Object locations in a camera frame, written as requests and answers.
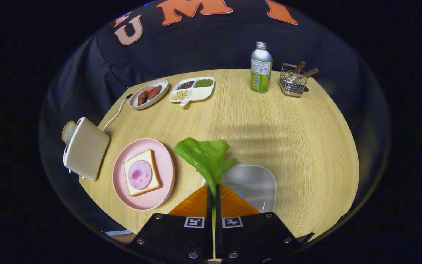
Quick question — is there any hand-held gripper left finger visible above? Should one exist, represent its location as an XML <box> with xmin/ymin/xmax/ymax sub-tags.
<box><xmin>129</xmin><ymin>184</ymin><xmax>213</xmax><ymax>264</ymax></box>

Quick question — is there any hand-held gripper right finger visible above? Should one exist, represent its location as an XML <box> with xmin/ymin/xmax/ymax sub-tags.
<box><xmin>215</xmin><ymin>183</ymin><xmax>301</xmax><ymax>264</ymax></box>

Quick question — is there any green lettuce leaf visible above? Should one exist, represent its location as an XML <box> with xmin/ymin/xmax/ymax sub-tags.
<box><xmin>174</xmin><ymin>137</ymin><xmax>238</xmax><ymax>220</ymax></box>

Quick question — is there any brown toasted bread slice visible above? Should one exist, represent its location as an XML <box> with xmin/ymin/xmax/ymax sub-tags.
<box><xmin>62</xmin><ymin>120</ymin><xmax>78</xmax><ymax>146</ymax></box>

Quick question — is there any white square plate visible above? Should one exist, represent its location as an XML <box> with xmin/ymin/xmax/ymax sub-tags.
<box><xmin>202</xmin><ymin>164</ymin><xmax>277</xmax><ymax>214</ymax></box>

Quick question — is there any pink round plate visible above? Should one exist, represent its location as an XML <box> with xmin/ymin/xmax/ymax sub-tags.
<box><xmin>112</xmin><ymin>138</ymin><xmax>175</xmax><ymax>211</ymax></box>

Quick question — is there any white sandwich bread slice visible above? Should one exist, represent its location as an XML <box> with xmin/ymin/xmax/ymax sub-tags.
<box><xmin>123</xmin><ymin>149</ymin><xmax>163</xmax><ymax>197</ymax></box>

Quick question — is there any pink ham slice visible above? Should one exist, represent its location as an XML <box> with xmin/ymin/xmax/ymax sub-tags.
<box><xmin>128</xmin><ymin>160</ymin><xmax>153</xmax><ymax>190</ymax></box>

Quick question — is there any white divided dish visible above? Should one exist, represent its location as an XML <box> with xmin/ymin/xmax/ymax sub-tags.
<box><xmin>169</xmin><ymin>76</ymin><xmax>215</xmax><ymax>107</ymax></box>

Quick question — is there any white toaster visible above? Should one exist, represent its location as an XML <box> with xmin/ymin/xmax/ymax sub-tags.
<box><xmin>63</xmin><ymin>117</ymin><xmax>110</xmax><ymax>181</ymax></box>

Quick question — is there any white round plate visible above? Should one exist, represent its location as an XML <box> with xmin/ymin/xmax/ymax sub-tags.
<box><xmin>129</xmin><ymin>79</ymin><xmax>169</xmax><ymax>110</ymax></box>

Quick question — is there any green and silver bottle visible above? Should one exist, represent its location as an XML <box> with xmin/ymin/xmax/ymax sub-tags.
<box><xmin>250</xmin><ymin>41</ymin><xmax>273</xmax><ymax>94</ymax></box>

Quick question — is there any black backdrop cloth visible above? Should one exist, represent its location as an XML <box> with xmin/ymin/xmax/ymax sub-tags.
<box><xmin>39</xmin><ymin>0</ymin><xmax>391</xmax><ymax>235</ymax></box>

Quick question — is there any white toaster cable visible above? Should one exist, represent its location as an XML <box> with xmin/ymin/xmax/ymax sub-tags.
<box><xmin>102</xmin><ymin>93</ymin><xmax>133</xmax><ymax>132</ymax></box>

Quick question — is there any metal wire basket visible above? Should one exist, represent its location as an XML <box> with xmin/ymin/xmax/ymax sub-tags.
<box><xmin>278</xmin><ymin>63</ymin><xmax>310</xmax><ymax>98</ymax></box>

